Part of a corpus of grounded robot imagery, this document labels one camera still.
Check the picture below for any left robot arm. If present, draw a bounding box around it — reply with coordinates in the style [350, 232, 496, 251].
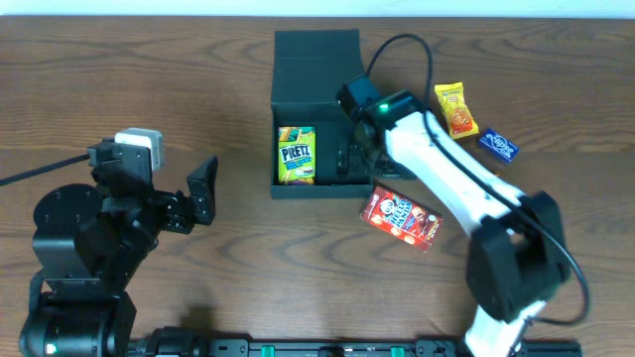
[19, 139, 218, 356]

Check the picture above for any red Hello Panda box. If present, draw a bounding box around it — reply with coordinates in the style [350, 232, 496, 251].
[360, 185, 443, 251]

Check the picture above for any blue Eclipse mint box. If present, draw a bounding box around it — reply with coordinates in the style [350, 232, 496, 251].
[478, 128, 520, 164]

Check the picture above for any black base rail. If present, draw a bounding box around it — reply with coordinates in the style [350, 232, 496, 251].
[128, 325, 581, 357]

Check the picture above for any yellow orange candy packet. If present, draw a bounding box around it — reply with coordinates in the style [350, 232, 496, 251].
[434, 82, 479, 139]

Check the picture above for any black container box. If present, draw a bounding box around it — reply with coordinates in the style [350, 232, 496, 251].
[270, 30, 373, 199]

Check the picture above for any green Pretz snack box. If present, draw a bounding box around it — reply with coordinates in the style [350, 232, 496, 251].
[278, 126, 317, 185]

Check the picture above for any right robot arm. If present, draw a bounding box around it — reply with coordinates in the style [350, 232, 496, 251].
[336, 85, 572, 356]

